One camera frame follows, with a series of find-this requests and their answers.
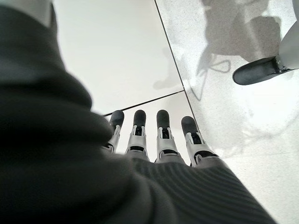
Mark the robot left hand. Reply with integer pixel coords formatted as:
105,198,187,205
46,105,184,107
0,0,278,224

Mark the narrow white cabinet door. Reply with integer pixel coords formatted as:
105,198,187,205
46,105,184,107
53,0,185,115

